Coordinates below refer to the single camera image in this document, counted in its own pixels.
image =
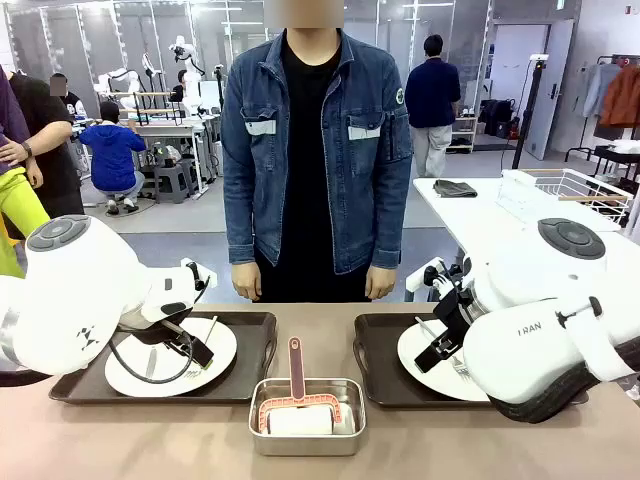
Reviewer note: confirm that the person's left hand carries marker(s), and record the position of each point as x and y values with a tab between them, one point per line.
381	282

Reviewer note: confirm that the person in navy shirt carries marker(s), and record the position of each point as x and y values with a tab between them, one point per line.
432	95

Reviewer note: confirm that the black stand with white device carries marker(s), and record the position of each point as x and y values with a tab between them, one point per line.
530	110

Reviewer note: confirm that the pink lint roller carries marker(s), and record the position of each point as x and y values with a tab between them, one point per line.
296	370

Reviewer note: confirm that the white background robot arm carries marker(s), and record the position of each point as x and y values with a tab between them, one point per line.
189	85
120	77

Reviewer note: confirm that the rectangular steel container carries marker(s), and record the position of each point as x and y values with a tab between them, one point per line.
305	446

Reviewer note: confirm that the black bags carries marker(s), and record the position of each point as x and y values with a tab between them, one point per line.
500	117

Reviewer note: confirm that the dark brown serving tray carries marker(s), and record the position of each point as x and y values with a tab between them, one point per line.
380	350
250	330

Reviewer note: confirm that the person in denim jacket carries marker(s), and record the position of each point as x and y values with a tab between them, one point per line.
310	150

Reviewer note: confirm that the white round plate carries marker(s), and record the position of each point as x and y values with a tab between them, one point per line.
225	350
440	386

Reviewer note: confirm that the background workbench with rack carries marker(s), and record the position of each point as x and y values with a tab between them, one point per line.
165	131

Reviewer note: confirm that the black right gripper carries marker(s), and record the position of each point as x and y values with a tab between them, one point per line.
452	317

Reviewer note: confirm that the silver fork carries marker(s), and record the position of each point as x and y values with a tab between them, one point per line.
212	326
459	370

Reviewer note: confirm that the person's right denim forearm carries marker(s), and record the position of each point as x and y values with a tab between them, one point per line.
240	225

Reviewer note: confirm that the person in blue hoodie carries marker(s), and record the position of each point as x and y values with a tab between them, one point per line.
112	155

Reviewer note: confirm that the orange jacket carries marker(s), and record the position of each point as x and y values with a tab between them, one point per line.
622	95

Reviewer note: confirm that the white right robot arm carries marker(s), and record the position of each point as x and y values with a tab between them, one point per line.
525	340

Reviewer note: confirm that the wooden shoe shelf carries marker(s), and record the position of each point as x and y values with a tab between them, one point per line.
462	135

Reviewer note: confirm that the white side table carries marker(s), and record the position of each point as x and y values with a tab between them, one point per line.
480	210

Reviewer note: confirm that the white door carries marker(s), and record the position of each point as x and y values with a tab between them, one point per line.
550	90

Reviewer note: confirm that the person in yellow-green trousers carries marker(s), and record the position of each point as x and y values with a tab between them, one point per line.
17	200

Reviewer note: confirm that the person's right hand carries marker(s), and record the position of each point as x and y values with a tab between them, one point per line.
247	282

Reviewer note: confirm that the person's left denim forearm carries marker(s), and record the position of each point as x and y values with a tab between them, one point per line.
389	225

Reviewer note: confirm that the grey hanging shirt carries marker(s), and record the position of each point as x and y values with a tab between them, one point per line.
595	90

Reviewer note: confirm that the silver table knife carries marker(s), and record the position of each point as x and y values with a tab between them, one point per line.
424	327
151	362

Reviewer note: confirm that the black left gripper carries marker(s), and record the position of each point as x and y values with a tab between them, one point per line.
175	336

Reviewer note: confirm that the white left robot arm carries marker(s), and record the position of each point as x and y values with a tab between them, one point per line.
75	280

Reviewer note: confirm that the folded grey cloth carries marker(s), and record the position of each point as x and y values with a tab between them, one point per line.
455	188

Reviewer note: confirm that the grey plastic stool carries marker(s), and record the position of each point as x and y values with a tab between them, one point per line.
172	182

